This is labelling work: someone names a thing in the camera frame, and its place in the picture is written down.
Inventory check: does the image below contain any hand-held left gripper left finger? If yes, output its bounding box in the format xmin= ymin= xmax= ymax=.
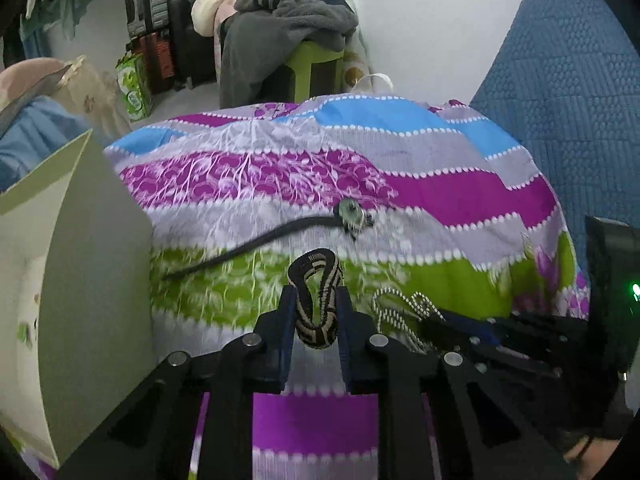
xmin=57 ymin=284 xmax=303 ymax=480

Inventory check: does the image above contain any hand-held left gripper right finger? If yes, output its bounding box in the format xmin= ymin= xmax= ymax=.
xmin=334 ymin=286 xmax=581 ymax=480

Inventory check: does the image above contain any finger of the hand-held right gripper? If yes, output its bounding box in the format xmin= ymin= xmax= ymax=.
xmin=419 ymin=320 xmax=564 ymax=381
xmin=441 ymin=309 xmax=590 ymax=347

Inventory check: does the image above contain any black beige striped hair band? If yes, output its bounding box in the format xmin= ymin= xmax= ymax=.
xmin=287 ymin=249 xmax=345 ymax=350

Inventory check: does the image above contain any silver ball chain necklace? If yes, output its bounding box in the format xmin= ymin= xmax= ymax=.
xmin=371 ymin=285 xmax=446 ymax=356

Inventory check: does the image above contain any white cardboard box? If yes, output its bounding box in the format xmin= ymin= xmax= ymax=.
xmin=0 ymin=129 xmax=158 ymax=468

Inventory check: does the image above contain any person's right hand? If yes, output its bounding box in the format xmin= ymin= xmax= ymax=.
xmin=562 ymin=432 xmax=628 ymax=467

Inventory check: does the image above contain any colourful striped floral blanket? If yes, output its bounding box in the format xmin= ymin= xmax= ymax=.
xmin=20 ymin=94 xmax=591 ymax=480

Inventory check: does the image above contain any blue textured cushion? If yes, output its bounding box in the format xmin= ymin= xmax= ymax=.
xmin=470 ymin=0 xmax=640 ymax=241

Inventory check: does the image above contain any white ribbon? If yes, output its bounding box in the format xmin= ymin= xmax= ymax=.
xmin=350 ymin=74 xmax=393 ymax=96

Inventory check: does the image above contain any green plastic stool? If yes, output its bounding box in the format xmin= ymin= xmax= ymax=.
xmin=282 ymin=40 xmax=346 ymax=106

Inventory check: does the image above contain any floral printed cloth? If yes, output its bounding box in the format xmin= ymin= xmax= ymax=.
xmin=327 ymin=0 xmax=371 ymax=91

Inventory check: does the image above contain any grey garment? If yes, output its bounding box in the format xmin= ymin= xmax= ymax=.
xmin=220 ymin=0 xmax=358 ymax=108

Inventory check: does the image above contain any green carton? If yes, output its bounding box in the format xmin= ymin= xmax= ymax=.
xmin=116 ymin=52 xmax=153 ymax=122

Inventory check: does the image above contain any red black suitcase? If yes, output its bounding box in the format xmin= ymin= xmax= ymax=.
xmin=135 ymin=30 xmax=176 ymax=93

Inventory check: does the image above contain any beige floral bag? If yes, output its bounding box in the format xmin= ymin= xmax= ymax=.
xmin=47 ymin=55 xmax=133 ymax=136

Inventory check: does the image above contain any light blue cloth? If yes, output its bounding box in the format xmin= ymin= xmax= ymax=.
xmin=0 ymin=95 xmax=108 ymax=193

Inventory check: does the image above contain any cream fleece cloth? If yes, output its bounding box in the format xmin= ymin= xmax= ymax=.
xmin=191 ymin=0 xmax=251 ymax=38

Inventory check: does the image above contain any grey black suitcase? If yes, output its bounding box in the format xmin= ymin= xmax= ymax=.
xmin=122 ymin=0 xmax=173 ymax=38

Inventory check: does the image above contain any pink cream pillow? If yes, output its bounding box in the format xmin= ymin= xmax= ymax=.
xmin=0 ymin=57 xmax=68 ymax=111

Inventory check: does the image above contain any hanging teal garment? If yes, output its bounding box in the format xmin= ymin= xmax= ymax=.
xmin=20 ymin=0 xmax=96 ymax=56

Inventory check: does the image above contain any black cord pendant necklace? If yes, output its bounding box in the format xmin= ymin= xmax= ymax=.
xmin=162 ymin=200 xmax=376 ymax=281

